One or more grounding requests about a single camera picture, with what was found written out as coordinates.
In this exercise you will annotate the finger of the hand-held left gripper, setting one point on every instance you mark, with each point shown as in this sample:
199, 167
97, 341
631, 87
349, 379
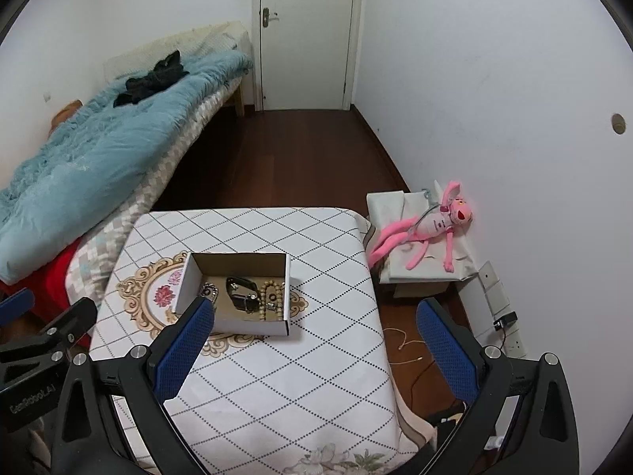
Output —
17, 307
69, 321

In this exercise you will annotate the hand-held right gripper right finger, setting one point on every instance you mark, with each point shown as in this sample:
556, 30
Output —
447, 351

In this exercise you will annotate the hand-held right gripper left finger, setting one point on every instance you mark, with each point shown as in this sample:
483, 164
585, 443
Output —
183, 351

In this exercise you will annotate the black smart band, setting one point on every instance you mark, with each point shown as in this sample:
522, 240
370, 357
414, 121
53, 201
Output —
240, 302

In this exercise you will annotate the white cardboard box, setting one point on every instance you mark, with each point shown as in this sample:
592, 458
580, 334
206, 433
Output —
257, 327

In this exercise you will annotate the red blanket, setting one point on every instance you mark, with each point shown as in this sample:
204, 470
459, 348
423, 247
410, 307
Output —
49, 277

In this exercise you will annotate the black charger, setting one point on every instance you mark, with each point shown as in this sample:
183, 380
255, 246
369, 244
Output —
505, 320

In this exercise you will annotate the white diamond-patterned tablecloth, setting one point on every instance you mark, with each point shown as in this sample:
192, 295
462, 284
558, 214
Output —
296, 381

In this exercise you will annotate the pink plush toy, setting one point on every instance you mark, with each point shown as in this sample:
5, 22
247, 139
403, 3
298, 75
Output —
435, 225

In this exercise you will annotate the white cloth bag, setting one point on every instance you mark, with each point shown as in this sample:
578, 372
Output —
390, 208

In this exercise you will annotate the light blue quilt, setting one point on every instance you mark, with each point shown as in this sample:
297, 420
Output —
99, 158

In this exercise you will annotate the brown pillow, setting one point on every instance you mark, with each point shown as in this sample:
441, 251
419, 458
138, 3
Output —
67, 114

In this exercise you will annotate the black clothing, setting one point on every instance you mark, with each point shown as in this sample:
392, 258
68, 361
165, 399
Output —
148, 81

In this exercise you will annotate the wooden bed leg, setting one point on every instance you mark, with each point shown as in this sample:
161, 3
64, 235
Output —
240, 99

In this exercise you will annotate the white door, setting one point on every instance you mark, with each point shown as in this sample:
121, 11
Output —
306, 34

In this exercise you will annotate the white wall socket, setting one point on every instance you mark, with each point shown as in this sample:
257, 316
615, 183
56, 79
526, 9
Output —
516, 344

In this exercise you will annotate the white wall switch plate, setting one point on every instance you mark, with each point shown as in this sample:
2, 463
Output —
486, 272

